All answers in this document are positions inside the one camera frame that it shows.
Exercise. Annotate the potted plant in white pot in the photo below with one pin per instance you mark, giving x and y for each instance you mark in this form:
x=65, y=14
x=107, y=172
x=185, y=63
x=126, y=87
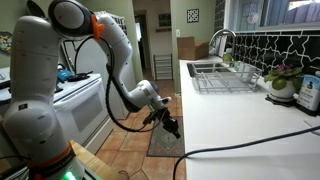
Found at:
x=284, y=82

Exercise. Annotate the black wire shelf rack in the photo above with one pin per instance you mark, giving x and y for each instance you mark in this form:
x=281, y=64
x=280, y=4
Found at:
x=163, y=67

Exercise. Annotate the blue tea kettle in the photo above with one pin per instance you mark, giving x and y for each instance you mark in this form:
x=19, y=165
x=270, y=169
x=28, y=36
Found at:
x=63, y=74

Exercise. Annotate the cardboard box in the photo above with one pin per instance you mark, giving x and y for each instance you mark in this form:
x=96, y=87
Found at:
x=190, y=49

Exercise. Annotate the metal dish rack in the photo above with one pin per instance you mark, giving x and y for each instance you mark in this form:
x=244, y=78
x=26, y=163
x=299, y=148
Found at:
x=244, y=79

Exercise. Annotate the white light switch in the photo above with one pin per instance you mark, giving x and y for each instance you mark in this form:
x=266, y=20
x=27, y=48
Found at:
x=177, y=32

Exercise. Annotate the dark frying pan on wall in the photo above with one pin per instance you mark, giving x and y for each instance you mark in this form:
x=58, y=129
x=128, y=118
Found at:
x=34, y=9

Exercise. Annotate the black white wall picture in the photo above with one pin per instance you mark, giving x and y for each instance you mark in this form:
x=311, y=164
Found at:
x=192, y=15

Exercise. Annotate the olive oil bottle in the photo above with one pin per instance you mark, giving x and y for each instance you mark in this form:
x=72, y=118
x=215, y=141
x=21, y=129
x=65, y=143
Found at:
x=309, y=96

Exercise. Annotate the patterned floor rug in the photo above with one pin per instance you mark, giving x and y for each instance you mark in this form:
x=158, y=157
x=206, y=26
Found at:
x=165, y=144

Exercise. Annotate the black trivet under pot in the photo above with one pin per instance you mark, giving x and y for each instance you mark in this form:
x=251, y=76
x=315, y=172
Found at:
x=285, y=104

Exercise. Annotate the white refrigerator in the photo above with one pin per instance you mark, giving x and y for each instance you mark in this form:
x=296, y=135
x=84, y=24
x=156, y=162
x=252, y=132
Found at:
x=86, y=55

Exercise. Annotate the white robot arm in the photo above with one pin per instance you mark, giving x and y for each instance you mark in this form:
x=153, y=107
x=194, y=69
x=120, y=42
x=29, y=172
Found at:
x=31, y=119

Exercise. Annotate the green sponge ball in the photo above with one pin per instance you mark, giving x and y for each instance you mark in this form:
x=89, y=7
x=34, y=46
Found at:
x=227, y=58

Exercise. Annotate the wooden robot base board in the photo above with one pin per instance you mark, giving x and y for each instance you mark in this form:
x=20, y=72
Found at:
x=101, y=169

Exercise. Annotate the white kitchen stove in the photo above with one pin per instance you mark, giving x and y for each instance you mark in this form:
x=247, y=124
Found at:
x=81, y=110

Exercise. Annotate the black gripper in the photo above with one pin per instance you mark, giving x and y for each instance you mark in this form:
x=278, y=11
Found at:
x=169, y=124

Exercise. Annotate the chrome faucet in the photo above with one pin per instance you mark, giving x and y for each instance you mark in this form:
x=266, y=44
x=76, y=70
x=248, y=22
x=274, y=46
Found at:
x=218, y=42

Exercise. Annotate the stainless steel sink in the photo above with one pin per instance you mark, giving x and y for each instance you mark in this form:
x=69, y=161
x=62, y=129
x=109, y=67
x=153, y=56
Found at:
x=207, y=68

